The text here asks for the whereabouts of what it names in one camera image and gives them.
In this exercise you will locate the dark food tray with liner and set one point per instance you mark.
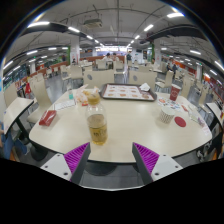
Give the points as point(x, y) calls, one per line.
point(126, 92)

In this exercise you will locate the red paper cup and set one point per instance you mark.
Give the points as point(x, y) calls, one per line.
point(175, 93)

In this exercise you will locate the white paper receipt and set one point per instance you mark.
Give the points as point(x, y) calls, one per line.
point(64, 105)

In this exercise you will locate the crumpled food wrapper bag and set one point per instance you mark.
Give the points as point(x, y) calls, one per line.
point(81, 96)

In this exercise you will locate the person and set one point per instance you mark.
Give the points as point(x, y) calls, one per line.
point(174, 69)
point(129, 57)
point(28, 88)

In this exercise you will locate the crumpled white napkin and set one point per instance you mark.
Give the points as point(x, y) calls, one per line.
point(144, 87)

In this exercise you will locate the flat round red coaster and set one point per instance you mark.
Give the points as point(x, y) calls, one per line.
point(180, 121)

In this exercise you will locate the white square canteen table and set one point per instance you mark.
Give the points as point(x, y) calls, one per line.
point(216, 113)
point(16, 110)

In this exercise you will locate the small teal sanitizer bottle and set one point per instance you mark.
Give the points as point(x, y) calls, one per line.
point(70, 94)

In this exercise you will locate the ceiling strip lights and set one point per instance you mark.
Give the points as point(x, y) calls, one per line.
point(175, 15)

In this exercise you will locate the small red sauce packet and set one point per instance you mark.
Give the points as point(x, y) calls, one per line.
point(184, 108)

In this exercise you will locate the ceiling air conditioner unit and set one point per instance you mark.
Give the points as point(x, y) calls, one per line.
point(93, 23)

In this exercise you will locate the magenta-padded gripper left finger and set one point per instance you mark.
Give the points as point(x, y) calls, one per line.
point(78, 156)

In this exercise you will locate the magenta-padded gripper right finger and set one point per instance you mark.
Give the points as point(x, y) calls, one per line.
point(146, 158)

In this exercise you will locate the clear bottle with yellow drink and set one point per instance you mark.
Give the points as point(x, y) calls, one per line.
point(97, 128)

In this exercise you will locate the white patterned cup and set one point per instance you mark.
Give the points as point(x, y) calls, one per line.
point(166, 115)

